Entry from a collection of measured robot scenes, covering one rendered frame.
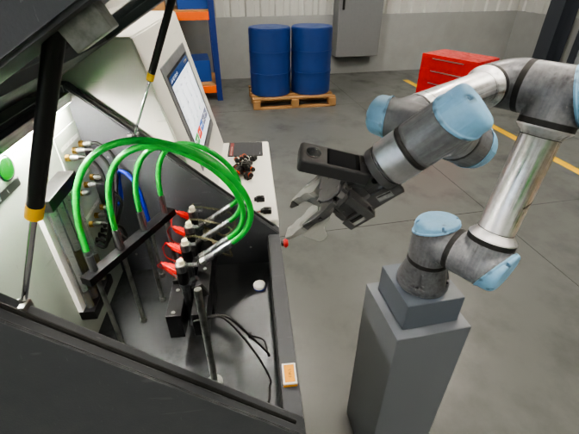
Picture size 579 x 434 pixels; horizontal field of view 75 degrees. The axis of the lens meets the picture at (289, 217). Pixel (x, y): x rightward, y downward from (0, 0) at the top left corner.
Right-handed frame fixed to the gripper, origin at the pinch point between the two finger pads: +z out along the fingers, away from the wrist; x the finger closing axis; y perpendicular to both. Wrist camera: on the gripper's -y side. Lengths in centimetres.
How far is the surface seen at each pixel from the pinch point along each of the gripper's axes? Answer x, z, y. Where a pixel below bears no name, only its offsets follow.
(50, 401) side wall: -32.3, 30.8, -17.3
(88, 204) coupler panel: 20, 56, -28
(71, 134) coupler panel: 28, 44, -40
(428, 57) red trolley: 403, 23, 182
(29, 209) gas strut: -21.2, 2.9, -33.6
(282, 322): -2.1, 28.3, 23.4
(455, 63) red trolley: 377, 3, 196
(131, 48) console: 44, 22, -40
